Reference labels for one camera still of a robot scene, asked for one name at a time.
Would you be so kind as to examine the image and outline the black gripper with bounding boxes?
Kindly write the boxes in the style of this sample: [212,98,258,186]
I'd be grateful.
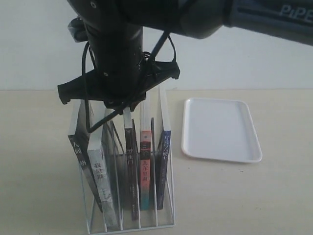
[57,44,180,110]

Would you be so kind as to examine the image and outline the blue moon cover book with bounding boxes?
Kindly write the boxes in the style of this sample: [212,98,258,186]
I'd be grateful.
[156,86,171,210]

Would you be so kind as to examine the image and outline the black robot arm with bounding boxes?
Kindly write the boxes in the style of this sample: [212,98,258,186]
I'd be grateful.
[58,0,313,111]

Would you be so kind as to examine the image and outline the dark brown spine book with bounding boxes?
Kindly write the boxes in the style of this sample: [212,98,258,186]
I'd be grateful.
[123,107,139,221]

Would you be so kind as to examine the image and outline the red and teal book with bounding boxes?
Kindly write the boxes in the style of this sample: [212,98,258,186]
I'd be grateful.
[139,93,157,211]

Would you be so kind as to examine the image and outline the black and white book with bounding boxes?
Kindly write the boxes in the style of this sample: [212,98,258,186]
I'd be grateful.
[67,100,103,212]

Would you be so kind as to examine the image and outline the grey spine book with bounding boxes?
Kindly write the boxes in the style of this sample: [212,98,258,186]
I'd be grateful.
[87,107,118,227]

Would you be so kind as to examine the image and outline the white plastic tray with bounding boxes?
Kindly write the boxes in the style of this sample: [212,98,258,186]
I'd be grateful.
[181,97,263,164]

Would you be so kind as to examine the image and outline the white wire book rack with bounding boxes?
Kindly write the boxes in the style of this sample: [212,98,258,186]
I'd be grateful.
[85,118,176,235]

